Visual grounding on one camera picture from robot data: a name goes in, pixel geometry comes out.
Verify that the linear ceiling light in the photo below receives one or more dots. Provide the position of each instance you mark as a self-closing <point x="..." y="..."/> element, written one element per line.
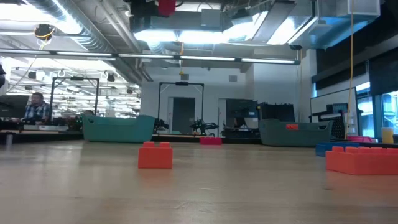
<point x="206" y="58"/>
<point x="84" y="53"/>
<point x="28" y="51"/>
<point x="146" y="56"/>
<point x="267" y="61"/>

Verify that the white tray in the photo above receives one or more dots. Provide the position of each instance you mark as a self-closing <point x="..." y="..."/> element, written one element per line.
<point x="46" y="127"/>

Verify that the person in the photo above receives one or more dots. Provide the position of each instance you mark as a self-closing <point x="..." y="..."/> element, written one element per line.
<point x="37" y="110"/>

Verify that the black aluminium frame rail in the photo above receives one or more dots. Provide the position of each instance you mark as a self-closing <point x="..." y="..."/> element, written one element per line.
<point x="236" y="141"/>
<point x="382" y="145"/>
<point x="31" y="138"/>

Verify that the grey-blue plastic bin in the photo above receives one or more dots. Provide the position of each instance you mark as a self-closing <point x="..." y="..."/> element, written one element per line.
<point x="308" y="137"/>

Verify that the blue toy brick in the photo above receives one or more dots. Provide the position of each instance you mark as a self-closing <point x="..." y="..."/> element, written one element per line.
<point x="326" y="148"/>

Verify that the black computer monitor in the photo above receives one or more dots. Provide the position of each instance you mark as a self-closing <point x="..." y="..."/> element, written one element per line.
<point x="12" y="107"/>

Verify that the grey wall vent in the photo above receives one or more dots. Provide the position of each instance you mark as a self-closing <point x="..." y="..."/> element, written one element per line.
<point x="184" y="76"/>
<point x="233" y="78"/>

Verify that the long orange toy brick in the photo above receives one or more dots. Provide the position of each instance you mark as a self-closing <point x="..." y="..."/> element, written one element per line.
<point x="292" y="127"/>

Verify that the black pegboard rack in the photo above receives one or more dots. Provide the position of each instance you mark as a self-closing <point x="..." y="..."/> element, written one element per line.
<point x="337" y="109"/>

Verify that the grey rectangular duct box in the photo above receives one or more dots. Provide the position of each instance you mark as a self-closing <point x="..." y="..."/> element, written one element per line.
<point x="213" y="18"/>

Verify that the teal plastic bin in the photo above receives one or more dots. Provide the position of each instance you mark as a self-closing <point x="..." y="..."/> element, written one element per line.
<point x="118" y="132"/>

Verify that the grey metal post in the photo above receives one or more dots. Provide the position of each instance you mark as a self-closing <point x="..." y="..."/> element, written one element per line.
<point x="9" y="141"/>

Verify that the black wall camera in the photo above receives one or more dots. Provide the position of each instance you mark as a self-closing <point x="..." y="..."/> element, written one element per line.
<point x="295" y="47"/>

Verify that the white barrel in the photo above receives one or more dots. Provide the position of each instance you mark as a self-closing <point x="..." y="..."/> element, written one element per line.
<point x="250" y="123"/>

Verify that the small orange toy brick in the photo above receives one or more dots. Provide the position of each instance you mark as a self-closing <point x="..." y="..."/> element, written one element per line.
<point x="155" y="158"/>

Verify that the black background robot arm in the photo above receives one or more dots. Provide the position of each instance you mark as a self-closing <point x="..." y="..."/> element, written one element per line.
<point x="202" y="127"/>
<point x="161" y="124"/>
<point x="74" y="123"/>

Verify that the pink toy brick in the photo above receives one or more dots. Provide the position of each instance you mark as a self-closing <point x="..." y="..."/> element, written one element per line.
<point x="359" y="139"/>

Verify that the yellow cup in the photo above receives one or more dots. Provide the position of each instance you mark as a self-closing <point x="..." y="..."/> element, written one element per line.
<point x="387" y="136"/>

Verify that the whiteboard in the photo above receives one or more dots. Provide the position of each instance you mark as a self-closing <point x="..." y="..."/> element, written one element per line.
<point x="323" y="98"/>

